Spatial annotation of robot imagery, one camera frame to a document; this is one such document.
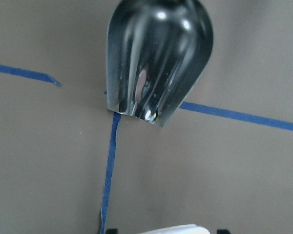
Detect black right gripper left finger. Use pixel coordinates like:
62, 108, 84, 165
105, 228, 118, 234

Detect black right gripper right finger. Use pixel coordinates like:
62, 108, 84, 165
217, 229, 229, 234

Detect metal scoop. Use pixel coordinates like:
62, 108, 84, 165
106, 0, 213, 127

